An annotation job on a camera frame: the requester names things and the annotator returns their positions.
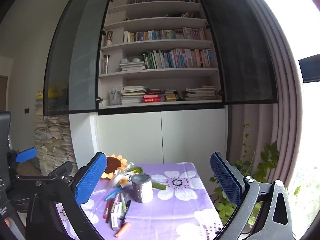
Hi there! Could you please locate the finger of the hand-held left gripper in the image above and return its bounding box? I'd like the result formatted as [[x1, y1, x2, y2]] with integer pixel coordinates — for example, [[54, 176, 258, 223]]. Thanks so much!
[[15, 160, 73, 183], [7, 147, 38, 178]]

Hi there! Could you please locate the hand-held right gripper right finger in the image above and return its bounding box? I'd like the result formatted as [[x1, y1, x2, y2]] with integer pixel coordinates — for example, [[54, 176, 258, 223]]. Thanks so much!
[[210, 152, 293, 240]]

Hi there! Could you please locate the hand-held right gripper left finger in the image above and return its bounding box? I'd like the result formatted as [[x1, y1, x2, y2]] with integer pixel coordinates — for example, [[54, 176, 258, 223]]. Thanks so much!
[[25, 152, 108, 240]]

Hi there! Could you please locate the blue pen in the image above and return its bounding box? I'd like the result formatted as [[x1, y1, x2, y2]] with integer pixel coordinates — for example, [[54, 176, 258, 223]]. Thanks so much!
[[105, 187, 122, 201]]

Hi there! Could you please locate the red pen with clear cap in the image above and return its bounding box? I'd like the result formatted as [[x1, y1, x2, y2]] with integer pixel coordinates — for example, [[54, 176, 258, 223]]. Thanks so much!
[[103, 198, 113, 220]]

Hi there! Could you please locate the thin black pen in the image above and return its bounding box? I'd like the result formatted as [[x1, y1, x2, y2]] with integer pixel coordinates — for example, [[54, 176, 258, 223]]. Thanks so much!
[[105, 198, 117, 224]]

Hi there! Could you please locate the black marker pen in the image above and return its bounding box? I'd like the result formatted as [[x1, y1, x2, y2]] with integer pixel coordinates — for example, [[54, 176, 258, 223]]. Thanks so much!
[[119, 199, 132, 221]]

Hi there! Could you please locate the grey clay pen holder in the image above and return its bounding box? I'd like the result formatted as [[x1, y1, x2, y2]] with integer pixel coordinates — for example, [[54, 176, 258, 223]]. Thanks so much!
[[131, 174, 153, 203]]

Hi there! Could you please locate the tall stack of papers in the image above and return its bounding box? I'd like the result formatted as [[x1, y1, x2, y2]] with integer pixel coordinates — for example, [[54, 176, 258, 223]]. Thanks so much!
[[33, 97, 78, 177]]

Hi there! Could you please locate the crochet sunflower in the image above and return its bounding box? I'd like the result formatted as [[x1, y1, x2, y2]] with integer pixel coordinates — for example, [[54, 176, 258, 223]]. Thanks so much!
[[101, 154, 168, 191]]

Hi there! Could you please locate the white sunflower print card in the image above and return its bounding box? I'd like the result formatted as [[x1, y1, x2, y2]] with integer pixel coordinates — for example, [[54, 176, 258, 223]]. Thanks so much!
[[111, 172, 133, 188]]

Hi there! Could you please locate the white satin ribbon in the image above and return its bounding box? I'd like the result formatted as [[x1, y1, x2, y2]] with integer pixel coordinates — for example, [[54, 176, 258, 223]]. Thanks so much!
[[117, 162, 137, 176]]

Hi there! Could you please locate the green leafy plant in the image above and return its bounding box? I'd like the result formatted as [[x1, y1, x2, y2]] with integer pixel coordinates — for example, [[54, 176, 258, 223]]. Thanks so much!
[[209, 124, 303, 233]]

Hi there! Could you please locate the purple floral tablecloth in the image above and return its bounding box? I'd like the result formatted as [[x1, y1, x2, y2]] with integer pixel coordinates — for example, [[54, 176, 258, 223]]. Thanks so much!
[[56, 162, 224, 240]]

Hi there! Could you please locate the white bookshelf cabinet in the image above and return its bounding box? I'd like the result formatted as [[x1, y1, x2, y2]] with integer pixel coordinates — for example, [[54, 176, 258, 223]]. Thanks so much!
[[69, 0, 229, 178]]

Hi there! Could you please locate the yellow plush toy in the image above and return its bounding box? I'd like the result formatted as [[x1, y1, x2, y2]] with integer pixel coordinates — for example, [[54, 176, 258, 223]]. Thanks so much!
[[36, 87, 63, 99]]

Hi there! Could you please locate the mauve curtain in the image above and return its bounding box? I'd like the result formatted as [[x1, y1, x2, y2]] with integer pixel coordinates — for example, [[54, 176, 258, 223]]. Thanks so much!
[[226, 0, 308, 205]]

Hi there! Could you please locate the clear cup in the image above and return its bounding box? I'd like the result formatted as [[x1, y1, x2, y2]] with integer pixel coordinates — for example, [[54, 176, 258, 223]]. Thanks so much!
[[109, 88, 122, 105]]

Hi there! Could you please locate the wide stack of pale books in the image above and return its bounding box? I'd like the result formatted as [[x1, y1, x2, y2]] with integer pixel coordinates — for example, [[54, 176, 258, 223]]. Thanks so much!
[[184, 85, 217, 101]]

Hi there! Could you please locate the stack of worn books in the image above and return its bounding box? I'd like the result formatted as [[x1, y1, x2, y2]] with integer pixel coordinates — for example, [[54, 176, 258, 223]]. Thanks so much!
[[121, 85, 150, 105]]

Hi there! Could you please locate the stack of mixed books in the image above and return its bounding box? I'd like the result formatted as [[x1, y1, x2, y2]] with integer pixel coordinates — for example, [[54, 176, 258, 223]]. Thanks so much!
[[164, 89, 185, 102]]

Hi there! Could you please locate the dark glass cabinet door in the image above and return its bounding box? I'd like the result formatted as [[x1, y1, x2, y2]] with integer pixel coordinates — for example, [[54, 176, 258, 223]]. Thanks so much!
[[195, 0, 278, 105], [43, 0, 112, 117]]

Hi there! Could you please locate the steel tumbler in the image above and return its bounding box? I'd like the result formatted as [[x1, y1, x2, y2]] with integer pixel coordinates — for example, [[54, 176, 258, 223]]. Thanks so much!
[[102, 54, 111, 74]]

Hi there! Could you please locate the small stack of grey books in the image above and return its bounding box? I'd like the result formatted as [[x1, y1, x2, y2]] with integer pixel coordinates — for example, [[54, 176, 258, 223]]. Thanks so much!
[[119, 58, 146, 72]]

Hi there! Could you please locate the row of green and pink books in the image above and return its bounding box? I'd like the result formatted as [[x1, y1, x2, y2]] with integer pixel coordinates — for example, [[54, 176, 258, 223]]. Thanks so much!
[[143, 48, 213, 70]]

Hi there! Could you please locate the long row of colourful books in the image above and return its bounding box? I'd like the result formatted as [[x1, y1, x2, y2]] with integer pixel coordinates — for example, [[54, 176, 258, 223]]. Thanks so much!
[[123, 26, 206, 43]]

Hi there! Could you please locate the leaning row of books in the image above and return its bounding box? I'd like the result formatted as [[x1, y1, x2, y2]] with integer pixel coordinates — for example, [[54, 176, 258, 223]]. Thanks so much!
[[164, 12, 201, 19]]

